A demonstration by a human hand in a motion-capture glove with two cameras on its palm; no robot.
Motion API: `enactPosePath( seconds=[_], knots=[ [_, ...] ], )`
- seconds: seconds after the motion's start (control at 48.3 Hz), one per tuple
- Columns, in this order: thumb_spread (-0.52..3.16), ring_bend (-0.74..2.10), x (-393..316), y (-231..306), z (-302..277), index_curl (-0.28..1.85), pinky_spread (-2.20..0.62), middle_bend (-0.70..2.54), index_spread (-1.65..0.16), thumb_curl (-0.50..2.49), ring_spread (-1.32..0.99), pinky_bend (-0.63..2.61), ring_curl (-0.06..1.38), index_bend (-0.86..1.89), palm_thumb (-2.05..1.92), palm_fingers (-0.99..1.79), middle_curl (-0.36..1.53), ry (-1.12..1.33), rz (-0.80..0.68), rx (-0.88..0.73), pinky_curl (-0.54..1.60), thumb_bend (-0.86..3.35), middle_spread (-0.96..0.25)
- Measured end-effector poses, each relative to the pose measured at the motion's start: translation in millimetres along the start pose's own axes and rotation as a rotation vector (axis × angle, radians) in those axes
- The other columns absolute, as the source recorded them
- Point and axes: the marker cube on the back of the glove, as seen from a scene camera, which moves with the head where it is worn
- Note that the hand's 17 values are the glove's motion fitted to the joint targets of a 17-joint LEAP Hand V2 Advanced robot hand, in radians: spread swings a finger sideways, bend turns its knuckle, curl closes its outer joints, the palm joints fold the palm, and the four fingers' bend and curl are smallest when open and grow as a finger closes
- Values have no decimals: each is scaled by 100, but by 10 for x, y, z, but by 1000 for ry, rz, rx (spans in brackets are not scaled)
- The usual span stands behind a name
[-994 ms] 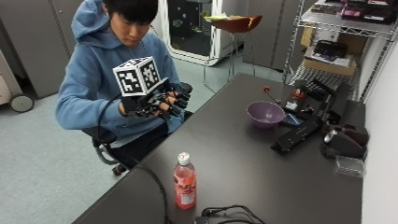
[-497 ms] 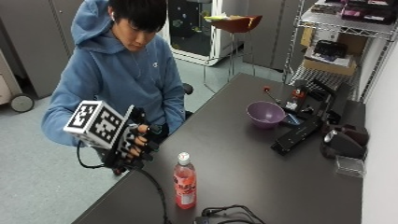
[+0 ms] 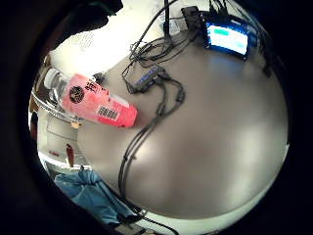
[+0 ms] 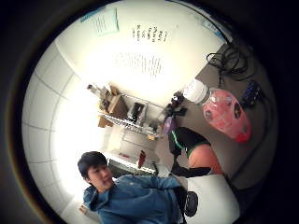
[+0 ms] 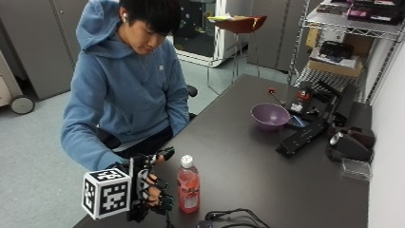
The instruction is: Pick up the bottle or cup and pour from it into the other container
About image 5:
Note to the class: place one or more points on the pink drink bottle white cap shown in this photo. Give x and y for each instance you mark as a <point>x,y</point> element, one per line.
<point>188,186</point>

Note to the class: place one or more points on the white marker cube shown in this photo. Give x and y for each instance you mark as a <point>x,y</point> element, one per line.
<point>106,193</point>

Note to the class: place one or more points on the the person in blue hoodie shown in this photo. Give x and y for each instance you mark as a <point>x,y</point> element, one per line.
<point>127,95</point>

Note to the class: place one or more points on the purple bowl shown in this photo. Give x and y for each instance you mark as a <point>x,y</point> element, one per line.
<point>269,117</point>

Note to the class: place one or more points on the white glass door cabinet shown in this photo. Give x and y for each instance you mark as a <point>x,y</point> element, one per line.
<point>203,38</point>

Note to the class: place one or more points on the black stand with red part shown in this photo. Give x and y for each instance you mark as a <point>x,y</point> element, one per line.
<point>323,98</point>

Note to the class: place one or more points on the grey cart with wheel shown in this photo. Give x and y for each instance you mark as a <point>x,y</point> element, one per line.
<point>12,91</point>

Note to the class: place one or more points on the black rounded device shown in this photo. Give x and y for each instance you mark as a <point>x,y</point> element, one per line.
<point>349,145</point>

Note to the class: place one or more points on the white earbud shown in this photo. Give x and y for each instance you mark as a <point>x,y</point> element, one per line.
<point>124,17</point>

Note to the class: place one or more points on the brown seat bar stool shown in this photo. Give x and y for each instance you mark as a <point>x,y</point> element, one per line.
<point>240,24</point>

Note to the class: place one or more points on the grey metal cabinet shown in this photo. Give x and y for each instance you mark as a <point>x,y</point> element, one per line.
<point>42,47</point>
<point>273,34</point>

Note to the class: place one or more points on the clear plastic box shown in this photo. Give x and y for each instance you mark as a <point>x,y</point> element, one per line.
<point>356,169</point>

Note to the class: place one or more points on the cardboard box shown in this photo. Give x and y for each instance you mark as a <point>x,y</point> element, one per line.
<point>335,68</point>

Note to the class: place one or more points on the black pouch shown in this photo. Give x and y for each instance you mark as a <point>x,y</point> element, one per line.
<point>336,49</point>

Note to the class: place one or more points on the stack of dark boxes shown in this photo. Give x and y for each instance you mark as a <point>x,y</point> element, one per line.
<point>367,9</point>

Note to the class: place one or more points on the black flat rail device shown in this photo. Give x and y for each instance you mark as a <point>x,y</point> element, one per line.
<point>301,137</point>

